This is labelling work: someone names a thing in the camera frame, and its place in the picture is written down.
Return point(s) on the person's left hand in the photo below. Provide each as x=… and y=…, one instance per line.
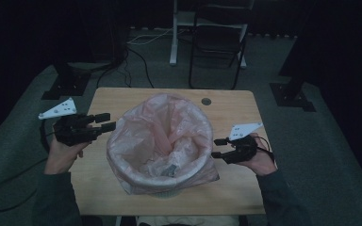
x=61, y=157

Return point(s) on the crumpled clear plastic wrapper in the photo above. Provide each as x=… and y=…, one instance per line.
x=182, y=150

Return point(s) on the white trash bin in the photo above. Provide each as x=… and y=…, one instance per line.
x=166, y=194

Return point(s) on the bin with pink bag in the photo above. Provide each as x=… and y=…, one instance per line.
x=138, y=138

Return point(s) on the white metal desk frame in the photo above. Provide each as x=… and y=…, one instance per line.
x=174, y=47

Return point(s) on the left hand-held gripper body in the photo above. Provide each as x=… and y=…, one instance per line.
x=75, y=130

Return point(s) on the black folding chair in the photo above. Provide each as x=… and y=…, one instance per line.
x=220, y=40

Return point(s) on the person's right hand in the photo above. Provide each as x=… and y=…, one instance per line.
x=264, y=161

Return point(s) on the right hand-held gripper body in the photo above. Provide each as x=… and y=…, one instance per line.
x=244, y=150

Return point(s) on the small grey crumpled scrap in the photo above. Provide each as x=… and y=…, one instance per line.
x=169, y=170

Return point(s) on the round table grommet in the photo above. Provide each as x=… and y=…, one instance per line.
x=206, y=101

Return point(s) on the black stand base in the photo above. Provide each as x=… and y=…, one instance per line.
x=290, y=95
x=66, y=84

